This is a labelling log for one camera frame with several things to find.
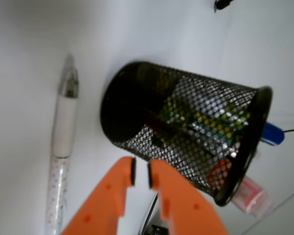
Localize black camera cable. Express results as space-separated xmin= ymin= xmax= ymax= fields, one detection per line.
xmin=139 ymin=193 xmax=170 ymax=235

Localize blue cap marker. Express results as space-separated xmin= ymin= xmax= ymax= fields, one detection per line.
xmin=161 ymin=96 xmax=286 ymax=147

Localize white patterned pen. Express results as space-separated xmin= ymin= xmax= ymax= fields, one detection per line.
xmin=44 ymin=54 xmax=79 ymax=235

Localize red cap marker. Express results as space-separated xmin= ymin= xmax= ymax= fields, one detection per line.
xmin=147 ymin=110 xmax=275 ymax=218

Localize black mesh pen holder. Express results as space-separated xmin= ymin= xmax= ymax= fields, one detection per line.
xmin=100 ymin=62 xmax=273 ymax=207

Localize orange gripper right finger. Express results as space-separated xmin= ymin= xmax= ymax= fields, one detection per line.
xmin=148 ymin=160 xmax=228 ymax=235

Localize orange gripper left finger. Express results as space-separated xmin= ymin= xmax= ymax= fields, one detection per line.
xmin=62 ymin=157 xmax=136 ymax=235

